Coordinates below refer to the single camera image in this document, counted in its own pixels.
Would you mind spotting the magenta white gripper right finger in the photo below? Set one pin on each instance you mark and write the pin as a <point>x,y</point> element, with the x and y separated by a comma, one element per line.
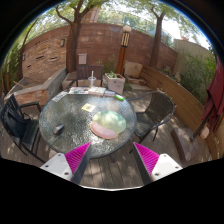
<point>153,166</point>

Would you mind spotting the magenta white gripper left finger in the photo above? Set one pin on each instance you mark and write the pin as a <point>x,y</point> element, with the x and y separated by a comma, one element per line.
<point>70,166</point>

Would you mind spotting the black metal chair left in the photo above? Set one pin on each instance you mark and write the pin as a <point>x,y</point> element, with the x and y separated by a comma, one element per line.
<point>22,129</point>

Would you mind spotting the round glass patio table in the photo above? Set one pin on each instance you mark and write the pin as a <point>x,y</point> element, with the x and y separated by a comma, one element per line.
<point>66,109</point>

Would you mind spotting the dark wicker chair right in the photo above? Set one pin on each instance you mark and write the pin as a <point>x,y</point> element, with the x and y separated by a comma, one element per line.
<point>159,111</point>

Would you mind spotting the yellow square card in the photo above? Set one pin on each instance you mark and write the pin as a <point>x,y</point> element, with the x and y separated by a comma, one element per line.
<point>88,107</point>

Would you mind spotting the curved wooden bench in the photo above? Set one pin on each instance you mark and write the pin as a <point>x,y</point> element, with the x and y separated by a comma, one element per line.
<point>188,109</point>

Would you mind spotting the colourful paper sheet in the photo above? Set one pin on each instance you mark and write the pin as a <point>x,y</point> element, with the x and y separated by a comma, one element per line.
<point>79,90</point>

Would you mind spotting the green marker pen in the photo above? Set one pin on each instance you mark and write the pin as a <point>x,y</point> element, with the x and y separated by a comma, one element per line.
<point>119,97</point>

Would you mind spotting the open book stack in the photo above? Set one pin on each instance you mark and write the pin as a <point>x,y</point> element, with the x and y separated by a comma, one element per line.
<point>98,91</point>

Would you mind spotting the folded red patio umbrella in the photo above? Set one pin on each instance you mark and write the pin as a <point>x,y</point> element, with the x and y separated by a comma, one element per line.
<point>214,106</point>

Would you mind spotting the clear plastic cup with straw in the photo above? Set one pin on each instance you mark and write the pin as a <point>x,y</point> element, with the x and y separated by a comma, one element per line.
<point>91,79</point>

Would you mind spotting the square stone planter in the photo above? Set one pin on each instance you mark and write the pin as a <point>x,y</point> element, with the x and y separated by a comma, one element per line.
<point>115,82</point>

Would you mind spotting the dark chair behind table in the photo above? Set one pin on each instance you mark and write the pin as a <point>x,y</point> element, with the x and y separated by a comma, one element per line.
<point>86,71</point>

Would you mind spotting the right tree trunk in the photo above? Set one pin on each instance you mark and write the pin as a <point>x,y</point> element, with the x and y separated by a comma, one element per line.
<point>157,38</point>

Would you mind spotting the tree trunk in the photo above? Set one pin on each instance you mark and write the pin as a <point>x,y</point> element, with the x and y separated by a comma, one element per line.
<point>80,9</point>
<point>157,38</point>

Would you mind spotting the left tree trunk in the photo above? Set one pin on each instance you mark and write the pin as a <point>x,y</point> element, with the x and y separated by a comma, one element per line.
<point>80,9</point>

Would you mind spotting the wooden lamp post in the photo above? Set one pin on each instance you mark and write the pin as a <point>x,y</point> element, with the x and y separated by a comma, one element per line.
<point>122,53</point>

